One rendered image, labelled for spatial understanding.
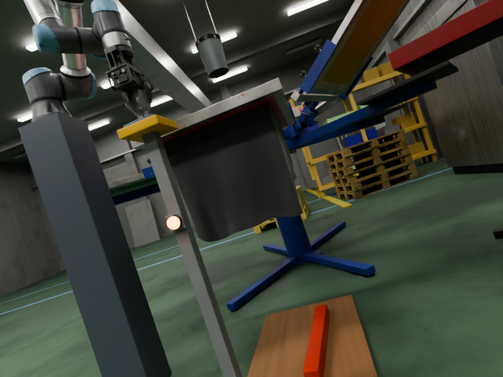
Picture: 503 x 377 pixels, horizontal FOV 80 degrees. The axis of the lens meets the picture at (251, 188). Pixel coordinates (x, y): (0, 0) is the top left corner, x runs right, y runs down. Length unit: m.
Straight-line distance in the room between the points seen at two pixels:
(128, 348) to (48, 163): 0.80
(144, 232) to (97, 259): 10.91
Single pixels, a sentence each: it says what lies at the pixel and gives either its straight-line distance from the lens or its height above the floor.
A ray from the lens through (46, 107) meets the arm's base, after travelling 1.51.
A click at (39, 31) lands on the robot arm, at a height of 1.27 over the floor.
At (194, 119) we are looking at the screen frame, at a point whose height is 0.97.
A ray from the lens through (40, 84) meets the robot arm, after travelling 1.56.
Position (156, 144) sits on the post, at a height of 0.88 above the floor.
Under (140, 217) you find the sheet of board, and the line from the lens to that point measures 12.33.
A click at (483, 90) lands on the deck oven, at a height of 0.85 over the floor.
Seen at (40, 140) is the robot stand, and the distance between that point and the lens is 1.46.
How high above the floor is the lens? 0.67
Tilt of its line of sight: level
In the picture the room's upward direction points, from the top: 19 degrees counter-clockwise
